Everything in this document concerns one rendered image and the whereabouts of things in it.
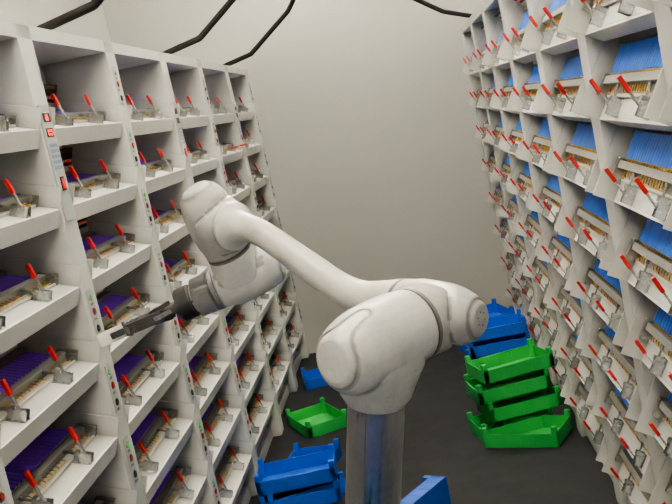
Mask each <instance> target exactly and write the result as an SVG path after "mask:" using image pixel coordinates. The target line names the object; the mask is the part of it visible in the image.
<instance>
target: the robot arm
mask: <svg viewBox="0 0 672 504"><path fill-rule="evenodd" d="M180 205H181V212H182V216H183V220H184V222H185V225H186V227H187V229H188V231H189V233H190V235H191V237H192V238H193V240H194V242H195V244H196V245H197V247H198V248H199V250H200V251H201V252H202V253H203V255H204V256H205V257H206V259H207V261H208V262H209V265H210V267H211V270H209V271H206V272H205V273H203V274H200V275H198V276H196V277H194V278H191V279H190V280H189V281H188V285H187V284H186V285H183V286H181V287H179V288H177V289H174V290H173V292H172V297H173V300H174V302H172V303H170V302H169V300H168V301H166V302H164V303H162V304H161V305H160V306H157V307H155V308H153V309H152V310H151V311H149V312H147V313H145V314H143V315H140V316H138V317H136V318H134V319H131V320H130V321H129V322H126V323H124V321H123V322H121V324H120V325H118V326H115V327H113V328H111V329H109V330H106V331H104V332H102V333H100V334H97V335H96V336H95V338H96V340H97V342H98V344H99V347H100V348H102V347H105V346H107V345H109V344H111V343H114V342H116V341H118V340H120V339H123V338H125V337H127V336H133V335H134V333H137V332H139V331H142V330H144V329H146V328H149V327H151V326H154V325H158V324H160V323H163V322H165V321H170V320H172V319H174V317H176V315H175V314H177V313H179V314H180V315H181V317H182V318H183V319H184V320H186V321H188V320H191V319H193V318H195V317H197V316H200V314H202V315H204V316H206V315H208V314H210V313H213V312H217V311H219V310H221V309H225V308H226V307H229V306H232V305H238V304H242V303H245V302H248V301H251V300H253V299H255V298H257V297H259V296H261V295H263V294H265V293H267V292H268V291H270V290H272V289H273V288H275V287H276V286H277V285H279V284H280V283H281V282H282V281H283V280H284V278H285V275H286V268H288V269H289V270H290V271H292V272H293V273H294V274H296V275H297V276H298V277H300V278H301V279H302V280H304V281H305V282H306V283H308V284H309V285H310V286H312V287H313V288H314V289H316V290H317V291H318V292H320V293H321V294H322V295H324V296H325V297H327V298H328V299H330V300H331V301H333V302H335V303H336V304H338V305H340V306H342V307H344V308H345V309H347V311H345V312H344V313H342V314H341V315H340V316H338V317H337V318H336V319H335V320H334V321H333V322H332V323H331V324H330V325H329V326H328V327H327V329H326V330H325V331H324V332H323V334H322V335H321V337H320V339H319V341H318V343H317V348H316V361H317V366H318V369H319V371H320V374H321V376H322V377H323V379H324V380H325V382H326V383H327V384H328V385H329V386H330V387H332V388H333V389H334V390H336V391H338V392H339V393H340V395H341V397H342V398H343V400H344V401H345V403H346V404H347V442H346V486H345V504H401V484H402V463H403V443H404V422H405V406H406V404H407V403H408V402H409V401H410V399H411V398H412V396H413V393H414V390H415V387H416V384H417V382H418V379H419V377H420V374H421V372H422V370H423V368H424V365H425V361H426V360H427V359H429V358H431V357H433V356H435V355H438V354H440V353H442V352H444V351H446V350H448V349H450V348H451V347H452V345H458V346H462V345H466V344H468V343H471V342H473V341H475V340H477V339H479V338H480V337H481V335H482V334H483V333H484V332H485V330H486V328H487V325H488V319H489V313H488V309H487V306H486V305H485V303H484V302H483V300H482V299H481V298H480V297H479V296H478V295H476V294H475V293H473V292H472V291H470V290H468V289H467V288H465V287H462V286H460V285H458V284H454V283H450V282H445V281H439V280H433V279H425V278H421V279H405V278H401V279H393V280H382V281H365V280H361V279H358V278H355V277H353V276H351V275H349V274H347V273H345V272H343V271H342V270H340V269H339V268H337V267H335V266H334V265H332V264H331V263H330V262H328V261H327V260H325V259H324V258H322V257H321V256H319V255H318V254H316V253H315V252H313V251H312V250H310V249H309V248H307V247H306V246H304V245H303V244H301V243H300V242H298V241H297V240H295V239H294V238H292V237H291V236H289V235H288V234H286V233H285V232H283V231H282V230H280V229H279V228H277V227H276V226H274V225H273V224H271V223H269V222H267V221H265V220H264V219H261V218H259V217H257V216H254V215H252V214H251V212H250V210H249V209H248V208H247V206H245V205H244V204H242V203H240V202H238V201H237V200H235V199H234V198H233V197H232V196H230V195H228V194H227V193H226V191H225V190H224V189H223V188H222V187H220V186H219V185H218V184H216V183H214V182H212V181H206V180H204V181H200V182H197V183H195V184H194V185H192V186H191V187H189V188H188V189H187V190H186V191H185V192H184V193H183V195H182V199H181V202H180ZM254 245H255V246H256V247H255V246H254Z"/></svg>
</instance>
